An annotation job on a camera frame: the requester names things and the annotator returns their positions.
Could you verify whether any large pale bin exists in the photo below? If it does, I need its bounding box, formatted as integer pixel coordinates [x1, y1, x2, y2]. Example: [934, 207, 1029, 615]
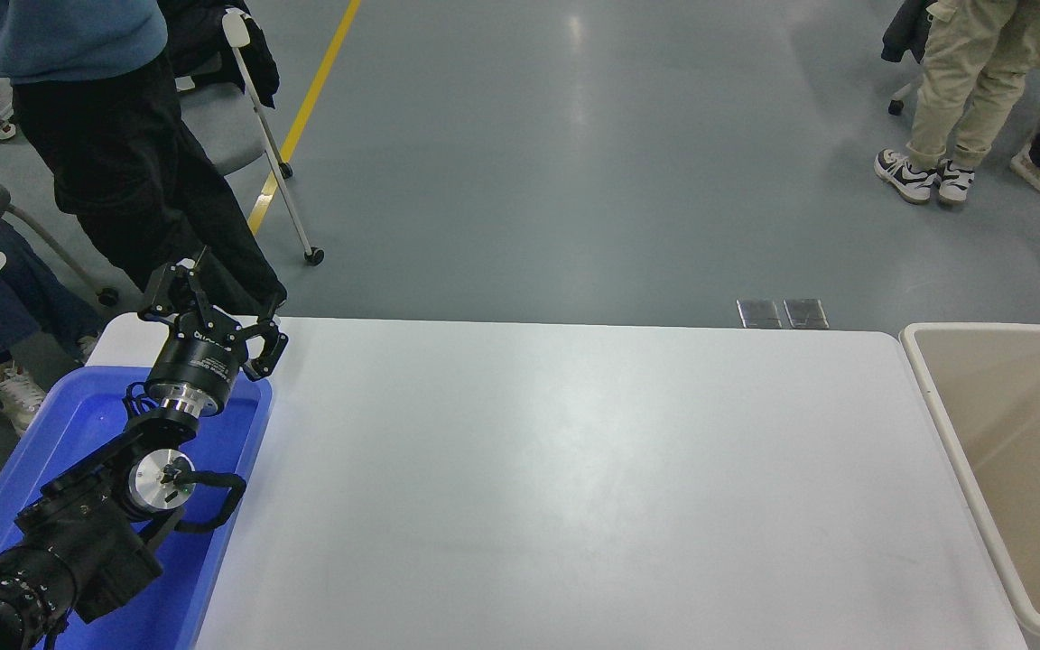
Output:
[897, 322, 1040, 650]

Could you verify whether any white wheeled chair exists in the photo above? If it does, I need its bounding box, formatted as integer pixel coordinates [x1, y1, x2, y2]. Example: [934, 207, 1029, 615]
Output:
[888, 77, 924, 116]

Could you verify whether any dark grey jacket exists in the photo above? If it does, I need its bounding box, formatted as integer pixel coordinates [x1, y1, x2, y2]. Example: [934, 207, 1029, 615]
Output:
[881, 0, 936, 64]

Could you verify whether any black jacket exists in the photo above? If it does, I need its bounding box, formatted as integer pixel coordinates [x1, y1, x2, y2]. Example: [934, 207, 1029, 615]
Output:
[159, 0, 280, 109]

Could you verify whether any blue plastic tray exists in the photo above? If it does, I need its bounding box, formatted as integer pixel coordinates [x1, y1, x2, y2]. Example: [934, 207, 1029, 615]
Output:
[0, 366, 274, 650]

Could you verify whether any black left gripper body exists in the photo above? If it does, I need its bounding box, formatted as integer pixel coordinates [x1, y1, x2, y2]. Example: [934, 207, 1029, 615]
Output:
[144, 316, 246, 409]

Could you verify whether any metal floor socket plate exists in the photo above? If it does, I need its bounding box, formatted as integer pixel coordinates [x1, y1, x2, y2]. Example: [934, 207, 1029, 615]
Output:
[783, 299, 830, 330]
[736, 299, 783, 330]

